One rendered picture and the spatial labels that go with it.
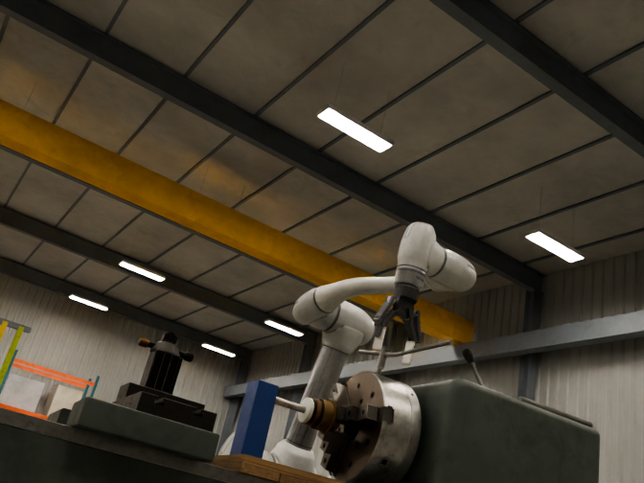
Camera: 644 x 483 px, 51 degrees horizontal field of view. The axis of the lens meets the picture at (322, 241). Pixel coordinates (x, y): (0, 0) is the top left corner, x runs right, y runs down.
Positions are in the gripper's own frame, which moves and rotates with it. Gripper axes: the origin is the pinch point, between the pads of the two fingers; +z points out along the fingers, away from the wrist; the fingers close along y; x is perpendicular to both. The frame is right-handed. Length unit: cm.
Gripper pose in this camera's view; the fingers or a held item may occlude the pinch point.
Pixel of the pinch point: (392, 354)
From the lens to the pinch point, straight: 200.1
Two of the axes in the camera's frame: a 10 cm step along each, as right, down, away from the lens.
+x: -6.8, 0.6, 7.3
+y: 6.9, 4.0, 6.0
